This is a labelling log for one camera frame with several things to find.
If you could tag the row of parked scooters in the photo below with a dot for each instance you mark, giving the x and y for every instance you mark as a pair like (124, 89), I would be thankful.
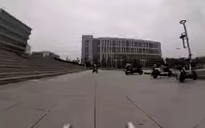
(161, 71)

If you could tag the row of dark trees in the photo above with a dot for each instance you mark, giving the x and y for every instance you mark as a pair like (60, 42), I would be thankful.
(203, 61)

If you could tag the low flat building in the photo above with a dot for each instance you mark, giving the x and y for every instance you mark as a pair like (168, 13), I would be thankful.
(43, 54)

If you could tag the robot's own part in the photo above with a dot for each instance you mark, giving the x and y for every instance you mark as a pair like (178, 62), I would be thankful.
(130, 125)
(67, 126)

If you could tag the wide grey stone steps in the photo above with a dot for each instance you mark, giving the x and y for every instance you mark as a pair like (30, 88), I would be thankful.
(13, 66)

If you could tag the grey paved plaza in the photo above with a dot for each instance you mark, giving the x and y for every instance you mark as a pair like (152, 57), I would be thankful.
(100, 100)

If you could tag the large grey building with tower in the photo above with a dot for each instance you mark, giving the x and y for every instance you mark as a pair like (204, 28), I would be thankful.
(123, 50)

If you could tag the grey building with horizontal bands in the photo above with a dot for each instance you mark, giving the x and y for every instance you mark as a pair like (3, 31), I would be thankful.
(11, 30)

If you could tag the tall lamp pole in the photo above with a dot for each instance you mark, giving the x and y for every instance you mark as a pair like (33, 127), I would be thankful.
(186, 41)

